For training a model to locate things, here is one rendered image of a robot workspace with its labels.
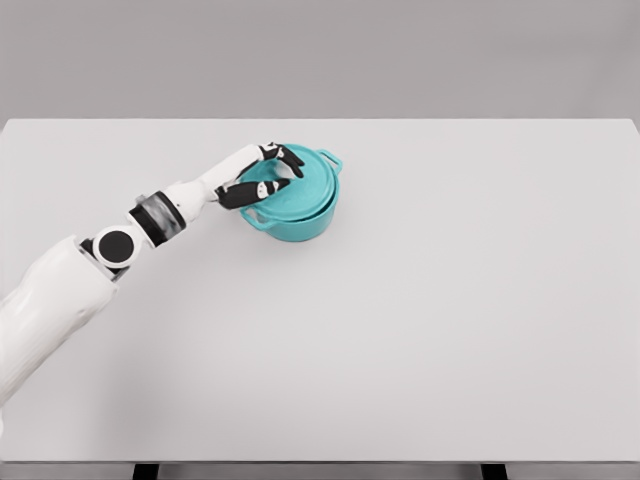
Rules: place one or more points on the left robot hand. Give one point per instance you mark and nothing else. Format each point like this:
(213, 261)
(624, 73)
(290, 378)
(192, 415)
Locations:
(231, 167)

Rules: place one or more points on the teal pot lid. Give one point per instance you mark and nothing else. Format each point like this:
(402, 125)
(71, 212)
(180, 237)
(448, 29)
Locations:
(295, 192)

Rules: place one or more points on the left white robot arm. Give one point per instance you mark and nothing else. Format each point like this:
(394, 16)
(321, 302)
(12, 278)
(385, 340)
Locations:
(55, 295)

